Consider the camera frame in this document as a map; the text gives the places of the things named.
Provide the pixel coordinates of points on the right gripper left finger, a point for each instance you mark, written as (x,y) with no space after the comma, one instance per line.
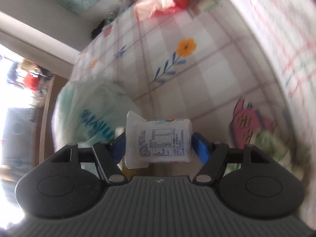
(108,155)

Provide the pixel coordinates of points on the checked floral table cloth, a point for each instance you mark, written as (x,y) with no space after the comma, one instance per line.
(208,68)

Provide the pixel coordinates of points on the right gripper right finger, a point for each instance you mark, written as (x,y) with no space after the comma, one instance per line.
(213,158)

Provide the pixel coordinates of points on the white striped blanket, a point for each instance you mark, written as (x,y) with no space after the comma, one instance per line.
(285,30)

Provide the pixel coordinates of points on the small white tissue pack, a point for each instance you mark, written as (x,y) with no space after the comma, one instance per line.
(160,141)

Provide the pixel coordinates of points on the green white scrunchie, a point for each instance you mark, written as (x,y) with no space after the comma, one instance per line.
(294,161)

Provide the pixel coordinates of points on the white teal plastic bag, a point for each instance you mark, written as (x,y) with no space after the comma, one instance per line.
(88,111)

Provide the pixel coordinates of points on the cardboard box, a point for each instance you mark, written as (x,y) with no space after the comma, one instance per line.
(43,137)

